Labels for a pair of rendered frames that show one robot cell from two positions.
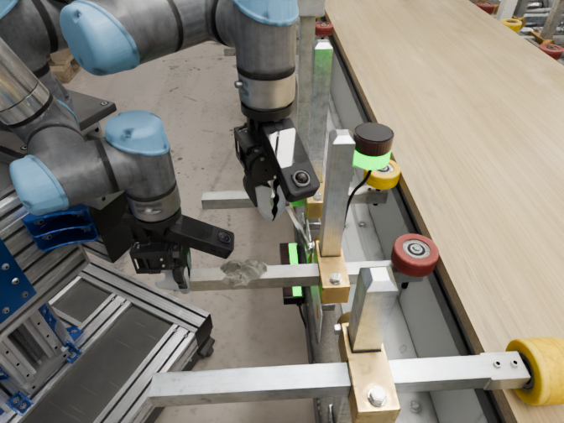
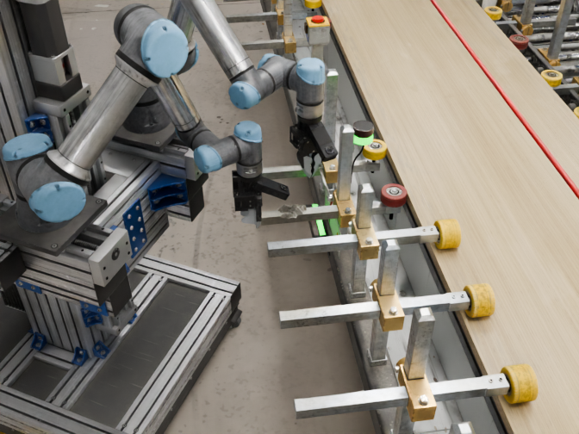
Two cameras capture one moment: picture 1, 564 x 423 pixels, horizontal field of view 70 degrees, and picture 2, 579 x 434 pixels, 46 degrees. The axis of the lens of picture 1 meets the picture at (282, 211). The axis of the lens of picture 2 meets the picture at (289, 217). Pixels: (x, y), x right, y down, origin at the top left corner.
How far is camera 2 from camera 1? 135 cm
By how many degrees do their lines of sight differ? 4
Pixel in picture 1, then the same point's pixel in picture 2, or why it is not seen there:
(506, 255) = (446, 192)
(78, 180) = (227, 155)
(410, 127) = (395, 115)
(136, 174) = (249, 151)
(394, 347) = not seen: hidden behind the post
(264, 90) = (311, 110)
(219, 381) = (298, 243)
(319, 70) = (330, 87)
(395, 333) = not seen: hidden behind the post
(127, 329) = (170, 299)
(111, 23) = (253, 90)
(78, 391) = (142, 343)
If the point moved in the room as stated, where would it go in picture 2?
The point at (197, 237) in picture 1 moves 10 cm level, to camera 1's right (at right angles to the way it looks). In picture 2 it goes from (270, 187) to (305, 185)
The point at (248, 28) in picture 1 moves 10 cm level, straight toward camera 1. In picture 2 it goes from (305, 86) to (312, 105)
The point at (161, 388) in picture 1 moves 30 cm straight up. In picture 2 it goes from (273, 246) to (270, 152)
